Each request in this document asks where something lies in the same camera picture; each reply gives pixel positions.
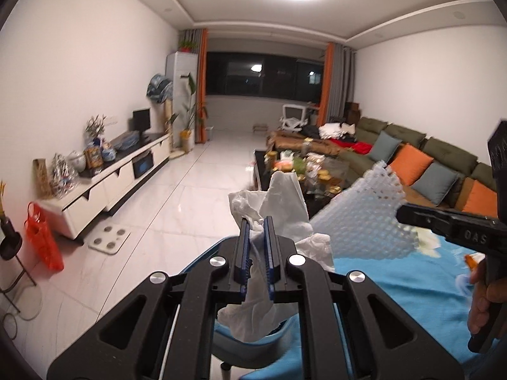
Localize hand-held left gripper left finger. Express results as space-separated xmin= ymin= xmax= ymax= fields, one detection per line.
xmin=47 ymin=217 xmax=254 ymax=380

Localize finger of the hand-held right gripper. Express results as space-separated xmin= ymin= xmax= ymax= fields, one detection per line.
xmin=397 ymin=204 xmax=450 ymax=233

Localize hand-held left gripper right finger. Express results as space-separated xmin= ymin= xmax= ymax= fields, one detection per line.
xmin=263 ymin=216 xmax=464 ymax=380

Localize white tissue paper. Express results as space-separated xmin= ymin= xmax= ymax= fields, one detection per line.
xmin=217 ymin=170 xmax=335 ymax=343

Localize white foam net sleeve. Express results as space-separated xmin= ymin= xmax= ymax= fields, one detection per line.
xmin=309 ymin=160 xmax=420 ymax=262

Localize blue trash bin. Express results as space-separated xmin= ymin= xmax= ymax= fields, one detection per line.
xmin=174 ymin=235 xmax=305 ymax=380

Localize person's right hand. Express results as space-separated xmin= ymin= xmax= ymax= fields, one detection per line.
xmin=467 ymin=262 xmax=507 ymax=337

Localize orange square cushion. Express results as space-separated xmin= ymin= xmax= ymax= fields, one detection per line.
xmin=461 ymin=181 xmax=499 ymax=219
xmin=388 ymin=143 xmax=435 ymax=187

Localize grey-blue square cushion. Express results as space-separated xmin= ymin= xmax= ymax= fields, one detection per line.
xmin=372 ymin=130 xmax=402 ymax=163
xmin=412 ymin=162 xmax=460 ymax=206

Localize clear plastic bag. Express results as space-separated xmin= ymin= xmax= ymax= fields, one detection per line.
xmin=455 ymin=272 xmax=476 ymax=297

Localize green sofa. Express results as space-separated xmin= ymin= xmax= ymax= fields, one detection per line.
xmin=337 ymin=117 xmax=500 ymax=219

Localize black coffee table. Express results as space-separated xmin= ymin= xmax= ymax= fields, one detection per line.
xmin=253 ymin=148 xmax=357 ymax=218

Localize red cloth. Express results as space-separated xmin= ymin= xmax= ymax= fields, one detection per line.
xmin=331 ymin=138 xmax=374 ymax=156

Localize cluster of glass jars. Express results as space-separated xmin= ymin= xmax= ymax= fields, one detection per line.
xmin=263 ymin=136 xmax=346 ymax=195

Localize brown leather ottoman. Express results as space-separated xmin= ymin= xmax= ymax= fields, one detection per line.
xmin=267 ymin=129 xmax=342 ymax=156

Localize pile of white clothes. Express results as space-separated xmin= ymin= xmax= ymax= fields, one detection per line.
xmin=319 ymin=122 xmax=357 ymax=140

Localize dark brown box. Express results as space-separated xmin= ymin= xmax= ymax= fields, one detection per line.
xmin=344 ymin=102 xmax=362 ymax=126

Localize black appliance blue display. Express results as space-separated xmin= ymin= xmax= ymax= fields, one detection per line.
xmin=132 ymin=154 xmax=155 ymax=179

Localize white bathroom scale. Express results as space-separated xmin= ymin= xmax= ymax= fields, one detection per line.
xmin=88 ymin=225 xmax=131 ymax=255

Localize white TV cabinet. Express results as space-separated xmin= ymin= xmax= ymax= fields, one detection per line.
xmin=40 ymin=132 xmax=172 ymax=240

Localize white office chair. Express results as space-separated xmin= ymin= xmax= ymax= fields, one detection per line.
xmin=280 ymin=104 xmax=307 ymax=132

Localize tall leafy potted plant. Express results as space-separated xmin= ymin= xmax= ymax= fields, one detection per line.
xmin=168 ymin=72 xmax=209 ymax=153

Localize orange and grey curtain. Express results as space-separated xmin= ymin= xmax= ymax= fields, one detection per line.
xmin=317 ymin=43 xmax=357 ymax=126
xmin=184 ymin=28 xmax=210 ymax=144

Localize small black monitor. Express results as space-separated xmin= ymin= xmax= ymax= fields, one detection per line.
xmin=132 ymin=108 xmax=151 ymax=134

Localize white standing air conditioner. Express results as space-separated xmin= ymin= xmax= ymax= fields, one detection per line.
xmin=165 ymin=51 xmax=199 ymax=148

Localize framed picture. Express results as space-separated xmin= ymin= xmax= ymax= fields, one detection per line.
xmin=84 ymin=146 xmax=104 ymax=169

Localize dark wide window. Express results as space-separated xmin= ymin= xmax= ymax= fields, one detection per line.
xmin=207 ymin=51 xmax=327 ymax=101

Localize standing fan with cover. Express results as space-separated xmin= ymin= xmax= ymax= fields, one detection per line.
xmin=146 ymin=73 xmax=174 ymax=153

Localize white ceramic jar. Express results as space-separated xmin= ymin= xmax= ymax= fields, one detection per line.
xmin=67 ymin=150 xmax=87 ymax=173

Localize vase with olive branches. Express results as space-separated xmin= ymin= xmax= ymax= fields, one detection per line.
xmin=85 ymin=115 xmax=108 ymax=147

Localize clear wrapped gift basket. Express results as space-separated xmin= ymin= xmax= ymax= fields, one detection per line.
xmin=49 ymin=152 xmax=80 ymax=199

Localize red plastic bag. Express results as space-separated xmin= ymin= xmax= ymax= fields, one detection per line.
xmin=24 ymin=202 xmax=64 ymax=272

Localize brown tea box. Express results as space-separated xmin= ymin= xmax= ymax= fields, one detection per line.
xmin=32 ymin=158 xmax=52 ymax=199

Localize black metal side table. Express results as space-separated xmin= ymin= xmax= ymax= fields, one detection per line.
xmin=0 ymin=222 xmax=42 ymax=341

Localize black vase with wheat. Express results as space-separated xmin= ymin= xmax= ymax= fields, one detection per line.
xmin=0 ymin=180 xmax=17 ymax=243

